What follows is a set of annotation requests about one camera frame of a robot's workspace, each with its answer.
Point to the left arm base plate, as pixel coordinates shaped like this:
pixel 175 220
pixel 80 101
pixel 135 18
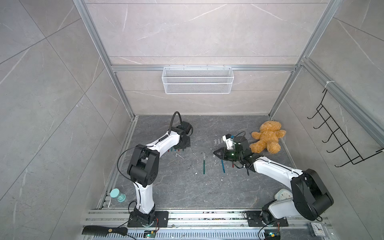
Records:
pixel 153 219

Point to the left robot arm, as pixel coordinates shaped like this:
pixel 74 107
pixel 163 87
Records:
pixel 143 167

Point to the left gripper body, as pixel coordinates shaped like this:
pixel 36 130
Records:
pixel 187 144

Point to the small white clock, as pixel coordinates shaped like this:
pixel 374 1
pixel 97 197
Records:
pixel 317 230

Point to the white wire mesh basket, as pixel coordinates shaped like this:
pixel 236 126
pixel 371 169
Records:
pixel 197 80

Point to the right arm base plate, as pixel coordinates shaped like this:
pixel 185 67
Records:
pixel 263 218

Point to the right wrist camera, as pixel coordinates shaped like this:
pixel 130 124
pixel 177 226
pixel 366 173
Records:
pixel 229 141

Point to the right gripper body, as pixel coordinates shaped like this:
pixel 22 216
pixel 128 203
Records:
pixel 231 155

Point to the black wire hook rack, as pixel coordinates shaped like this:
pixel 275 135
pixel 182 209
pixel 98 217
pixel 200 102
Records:
pixel 343 142

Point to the teal sand timer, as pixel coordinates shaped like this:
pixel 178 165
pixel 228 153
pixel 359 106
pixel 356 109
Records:
pixel 117 195

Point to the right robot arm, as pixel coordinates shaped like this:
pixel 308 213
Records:
pixel 305 194

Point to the brown teddy bear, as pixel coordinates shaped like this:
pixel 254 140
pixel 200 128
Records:
pixel 268 138

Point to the aluminium mounting rail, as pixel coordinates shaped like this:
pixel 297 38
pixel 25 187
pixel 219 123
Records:
pixel 216 224

